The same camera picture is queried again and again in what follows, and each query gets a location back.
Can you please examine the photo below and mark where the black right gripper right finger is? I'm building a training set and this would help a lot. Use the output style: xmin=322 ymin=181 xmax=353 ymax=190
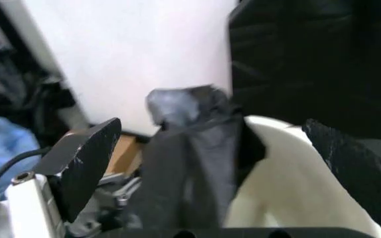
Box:
xmin=302 ymin=118 xmax=381 ymax=234

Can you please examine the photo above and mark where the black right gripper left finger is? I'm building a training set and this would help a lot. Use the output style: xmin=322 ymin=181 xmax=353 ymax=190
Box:
xmin=8 ymin=118 xmax=123 ymax=238

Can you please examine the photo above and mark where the dark grey garbage bag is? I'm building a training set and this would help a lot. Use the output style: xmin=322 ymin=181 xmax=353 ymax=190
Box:
xmin=132 ymin=84 xmax=267 ymax=230

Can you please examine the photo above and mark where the white plastic trash bin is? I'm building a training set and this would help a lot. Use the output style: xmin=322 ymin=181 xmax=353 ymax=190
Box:
xmin=225 ymin=115 xmax=381 ymax=238

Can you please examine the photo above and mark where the blue plastic bag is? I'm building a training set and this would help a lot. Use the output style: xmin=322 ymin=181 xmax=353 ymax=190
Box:
xmin=0 ymin=116 xmax=45 ymax=200

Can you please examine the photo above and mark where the large black bag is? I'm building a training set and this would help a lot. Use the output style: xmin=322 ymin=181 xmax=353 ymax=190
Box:
xmin=226 ymin=0 xmax=381 ymax=144

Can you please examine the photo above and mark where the brown cardboard box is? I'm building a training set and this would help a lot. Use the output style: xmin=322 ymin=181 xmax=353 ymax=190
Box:
xmin=102 ymin=135 xmax=147 ymax=176

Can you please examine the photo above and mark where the dark cluttered equipment pile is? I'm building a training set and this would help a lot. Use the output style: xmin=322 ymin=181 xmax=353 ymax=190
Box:
xmin=0 ymin=0 xmax=87 ymax=148

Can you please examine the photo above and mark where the white cabinet panel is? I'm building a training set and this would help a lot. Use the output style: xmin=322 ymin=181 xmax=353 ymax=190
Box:
xmin=0 ymin=0 xmax=237 ymax=137

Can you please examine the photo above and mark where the grey metal bracket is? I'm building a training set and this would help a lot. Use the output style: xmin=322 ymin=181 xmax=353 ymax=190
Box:
xmin=64 ymin=173 xmax=144 ymax=235

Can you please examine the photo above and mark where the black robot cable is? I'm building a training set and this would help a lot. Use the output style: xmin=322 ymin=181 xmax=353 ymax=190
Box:
xmin=0 ymin=146 xmax=53 ymax=186

